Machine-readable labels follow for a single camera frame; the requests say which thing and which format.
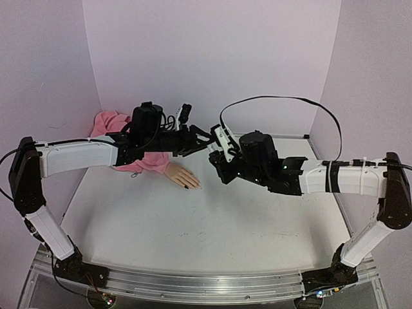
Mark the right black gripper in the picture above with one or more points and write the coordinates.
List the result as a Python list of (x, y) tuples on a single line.
[(223, 162)]

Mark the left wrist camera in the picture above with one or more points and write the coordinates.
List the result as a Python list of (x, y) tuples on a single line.
[(182, 115)]

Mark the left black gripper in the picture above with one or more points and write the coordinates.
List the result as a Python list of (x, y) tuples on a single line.
[(191, 141)]

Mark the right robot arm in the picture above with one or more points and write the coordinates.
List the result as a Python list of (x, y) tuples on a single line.
[(254, 158)]

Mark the aluminium front rail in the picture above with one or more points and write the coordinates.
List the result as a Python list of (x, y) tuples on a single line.
[(47, 286)]

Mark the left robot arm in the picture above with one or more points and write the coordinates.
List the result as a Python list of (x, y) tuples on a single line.
[(147, 132)]

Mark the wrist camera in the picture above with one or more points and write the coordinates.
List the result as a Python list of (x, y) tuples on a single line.
[(182, 115), (226, 141)]

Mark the mannequin hand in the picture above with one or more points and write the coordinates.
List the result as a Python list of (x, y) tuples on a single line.
[(181, 176)]

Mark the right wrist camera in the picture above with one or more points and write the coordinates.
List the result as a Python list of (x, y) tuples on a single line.
[(226, 141)]

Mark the pink hoodie sleeve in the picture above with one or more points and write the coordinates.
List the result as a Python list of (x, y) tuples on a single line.
[(135, 161)]

